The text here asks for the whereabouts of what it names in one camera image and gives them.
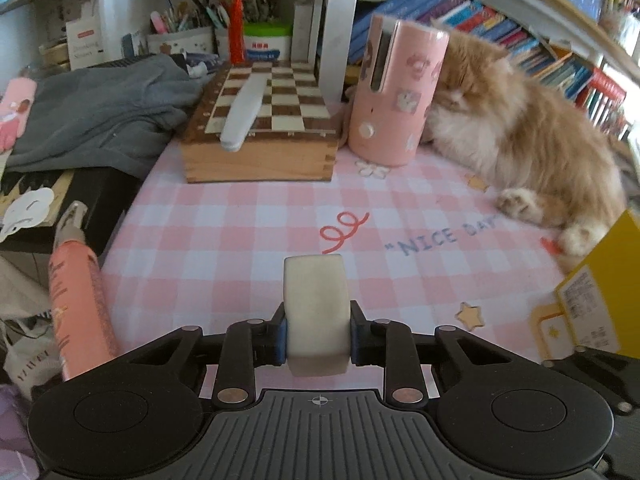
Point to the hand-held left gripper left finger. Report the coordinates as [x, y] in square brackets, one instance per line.
[279, 335]

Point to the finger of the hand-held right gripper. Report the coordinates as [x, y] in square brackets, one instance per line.
[610, 375]

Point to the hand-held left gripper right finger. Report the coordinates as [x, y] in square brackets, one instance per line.
[357, 335]

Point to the large white charger block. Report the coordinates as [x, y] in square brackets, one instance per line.
[315, 310]

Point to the yellow cardboard box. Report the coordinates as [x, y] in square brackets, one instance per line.
[615, 270]

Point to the pink checked desktop cloth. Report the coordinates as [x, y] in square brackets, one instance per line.
[250, 220]

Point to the wooden chess board box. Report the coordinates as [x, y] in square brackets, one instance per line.
[260, 160]

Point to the orange tube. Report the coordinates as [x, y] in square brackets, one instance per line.
[80, 300]

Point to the black box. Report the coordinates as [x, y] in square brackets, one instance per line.
[105, 200]

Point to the white oblong case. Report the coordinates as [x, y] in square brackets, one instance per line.
[242, 115]

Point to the orange and white cat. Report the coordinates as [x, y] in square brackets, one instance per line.
[540, 150]

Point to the pink cylinder holder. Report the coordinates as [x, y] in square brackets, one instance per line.
[395, 100]

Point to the white cloth bag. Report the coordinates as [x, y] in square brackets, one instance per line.
[25, 340]

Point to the grey cloth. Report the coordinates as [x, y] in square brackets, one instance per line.
[100, 115]

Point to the white jar green lid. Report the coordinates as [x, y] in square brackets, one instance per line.
[267, 45]

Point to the white pen holder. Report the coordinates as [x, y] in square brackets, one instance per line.
[180, 42]

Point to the row of colourful books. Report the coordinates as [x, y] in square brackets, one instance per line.
[500, 30]

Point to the pink glove with bow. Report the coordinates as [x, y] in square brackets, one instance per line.
[17, 110]

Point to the white box red label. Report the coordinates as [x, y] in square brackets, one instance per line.
[85, 45]

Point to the white shelf frame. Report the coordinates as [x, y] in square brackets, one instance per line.
[335, 35]

